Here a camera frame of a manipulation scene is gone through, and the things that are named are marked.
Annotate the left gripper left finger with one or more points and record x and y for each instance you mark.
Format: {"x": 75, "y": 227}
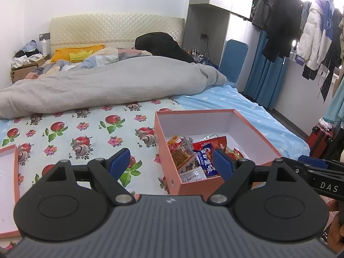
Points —
{"x": 118, "y": 163}

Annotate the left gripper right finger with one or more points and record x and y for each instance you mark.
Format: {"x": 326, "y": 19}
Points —
{"x": 224, "y": 165}

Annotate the red foil snack packet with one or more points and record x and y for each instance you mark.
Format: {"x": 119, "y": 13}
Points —
{"x": 210, "y": 145}

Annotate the green white snack packet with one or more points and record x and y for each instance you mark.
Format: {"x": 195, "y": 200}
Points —
{"x": 183, "y": 153}

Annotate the blue white snack packet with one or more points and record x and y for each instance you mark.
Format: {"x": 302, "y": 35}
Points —
{"x": 205, "y": 161}

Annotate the pink cardboard box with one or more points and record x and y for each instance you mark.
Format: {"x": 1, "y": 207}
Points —
{"x": 242, "y": 139}

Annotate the red suitcase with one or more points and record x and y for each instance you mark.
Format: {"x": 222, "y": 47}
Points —
{"x": 320, "y": 140}

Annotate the floral bed sheet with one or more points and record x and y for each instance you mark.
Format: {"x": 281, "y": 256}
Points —
{"x": 82, "y": 135}

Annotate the grey quilt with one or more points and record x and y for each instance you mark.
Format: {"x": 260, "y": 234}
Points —
{"x": 134, "y": 79}

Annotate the blue curtain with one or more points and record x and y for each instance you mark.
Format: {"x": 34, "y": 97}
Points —
{"x": 266, "y": 78}

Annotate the pink box lid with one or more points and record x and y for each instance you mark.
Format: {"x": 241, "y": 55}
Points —
{"x": 9, "y": 167}

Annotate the patchwork blanket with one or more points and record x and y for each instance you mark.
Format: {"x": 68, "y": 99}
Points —
{"x": 103, "y": 57}

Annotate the yellow pillow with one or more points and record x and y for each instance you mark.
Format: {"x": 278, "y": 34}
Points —
{"x": 75, "y": 54}

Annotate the cream padded headboard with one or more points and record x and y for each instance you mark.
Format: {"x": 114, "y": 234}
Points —
{"x": 117, "y": 30}

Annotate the white bottle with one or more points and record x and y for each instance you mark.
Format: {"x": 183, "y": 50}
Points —
{"x": 44, "y": 47}

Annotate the cardboard box with clothes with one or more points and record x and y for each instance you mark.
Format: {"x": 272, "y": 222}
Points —
{"x": 27, "y": 59}

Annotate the white blue hanging jacket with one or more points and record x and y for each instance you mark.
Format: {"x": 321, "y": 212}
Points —
{"x": 317, "y": 35}

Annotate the black hanging coat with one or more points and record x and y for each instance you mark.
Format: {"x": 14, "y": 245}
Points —
{"x": 283, "y": 28}

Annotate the grey wardrobe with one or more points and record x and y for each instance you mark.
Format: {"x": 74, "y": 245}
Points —
{"x": 207, "y": 25}

